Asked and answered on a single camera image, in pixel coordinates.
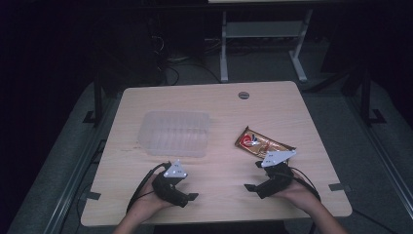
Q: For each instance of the aluminium floor rail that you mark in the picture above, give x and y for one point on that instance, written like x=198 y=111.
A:
x=386 y=156
x=74 y=175

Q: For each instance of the grey tape piece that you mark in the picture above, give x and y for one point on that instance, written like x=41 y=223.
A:
x=339 y=187
x=91 y=195

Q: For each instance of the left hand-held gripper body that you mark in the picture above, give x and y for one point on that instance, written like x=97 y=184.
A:
x=168 y=190

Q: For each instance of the white metal desk frame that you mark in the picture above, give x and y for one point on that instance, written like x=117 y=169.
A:
x=259 y=29

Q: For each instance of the person's right hand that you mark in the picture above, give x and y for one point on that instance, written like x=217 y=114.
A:
x=302 y=195

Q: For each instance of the person's left hand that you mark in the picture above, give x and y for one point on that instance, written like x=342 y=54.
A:
x=146 y=203

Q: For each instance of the grey table grommet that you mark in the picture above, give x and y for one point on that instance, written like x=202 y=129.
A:
x=243 y=95

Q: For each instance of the golden snack packet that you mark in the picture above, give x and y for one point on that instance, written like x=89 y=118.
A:
x=256 y=143

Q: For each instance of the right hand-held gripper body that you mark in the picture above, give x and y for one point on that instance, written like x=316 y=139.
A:
x=277 y=182

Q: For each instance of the clear plastic container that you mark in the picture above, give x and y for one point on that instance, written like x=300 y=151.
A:
x=175 y=133

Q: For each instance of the black metal stand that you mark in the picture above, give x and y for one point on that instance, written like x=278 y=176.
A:
x=98 y=97
x=366 y=97

